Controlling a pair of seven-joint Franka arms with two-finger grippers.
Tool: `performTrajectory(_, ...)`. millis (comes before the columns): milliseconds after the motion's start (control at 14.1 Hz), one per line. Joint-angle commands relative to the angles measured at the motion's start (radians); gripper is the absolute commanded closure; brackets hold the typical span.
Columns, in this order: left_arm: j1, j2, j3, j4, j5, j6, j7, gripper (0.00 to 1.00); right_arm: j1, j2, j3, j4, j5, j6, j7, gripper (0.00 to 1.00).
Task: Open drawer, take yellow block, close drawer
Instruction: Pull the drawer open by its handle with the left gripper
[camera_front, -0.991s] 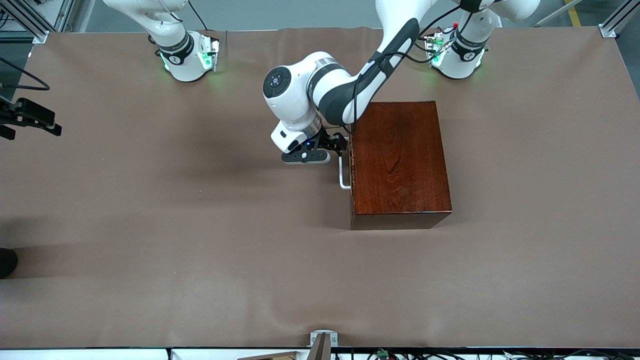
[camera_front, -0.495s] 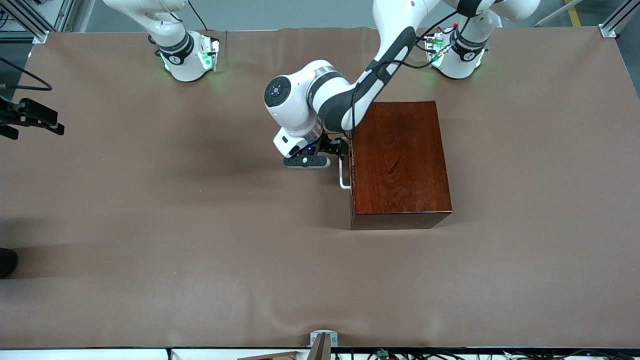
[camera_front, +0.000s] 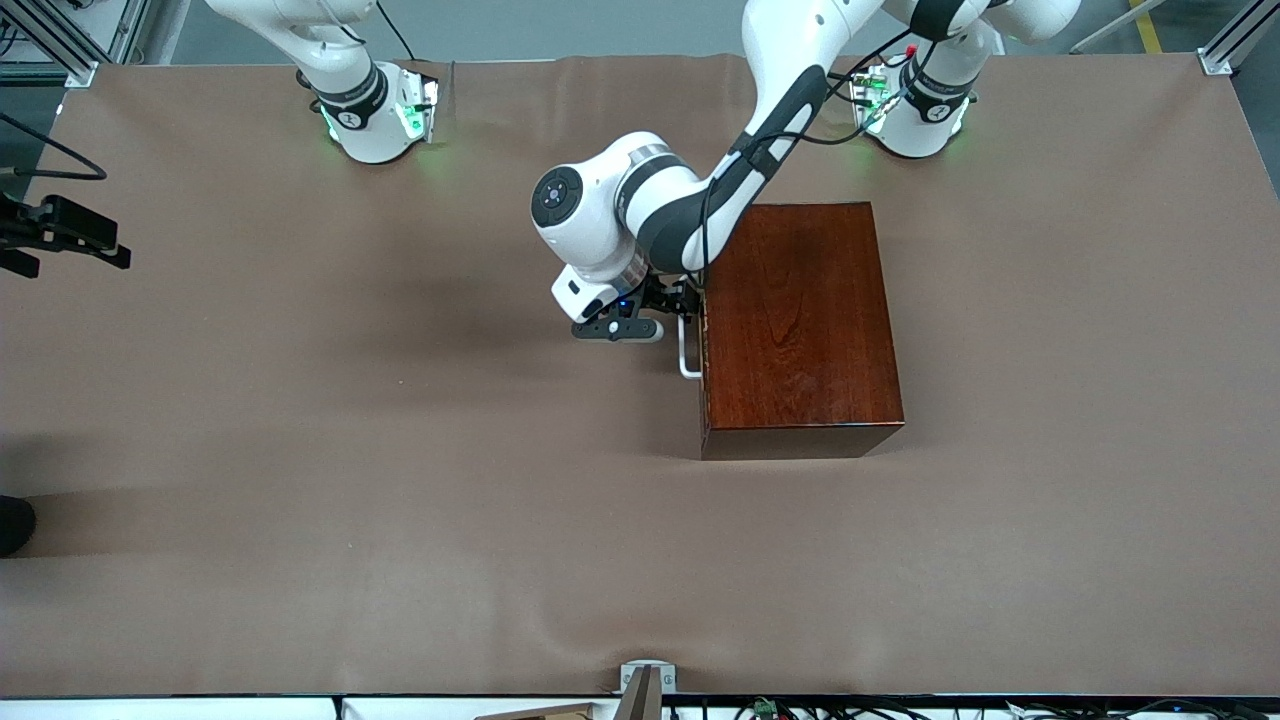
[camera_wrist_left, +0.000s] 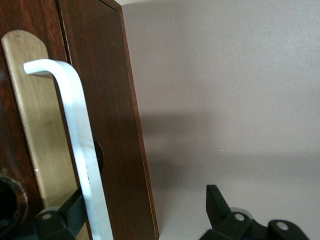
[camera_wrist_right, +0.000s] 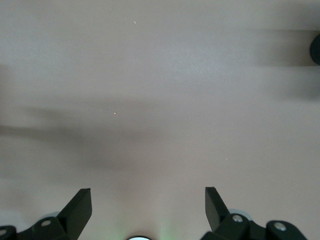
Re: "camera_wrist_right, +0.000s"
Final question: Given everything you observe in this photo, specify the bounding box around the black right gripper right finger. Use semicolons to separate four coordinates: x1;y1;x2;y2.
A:
201;186;305;240

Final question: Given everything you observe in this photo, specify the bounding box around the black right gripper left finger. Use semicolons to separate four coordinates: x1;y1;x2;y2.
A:
0;187;93;240

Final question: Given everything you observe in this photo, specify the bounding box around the brown table cloth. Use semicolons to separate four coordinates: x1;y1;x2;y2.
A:
0;0;320;240

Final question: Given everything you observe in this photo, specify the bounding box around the black round object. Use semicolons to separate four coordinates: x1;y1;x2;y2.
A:
309;33;320;66

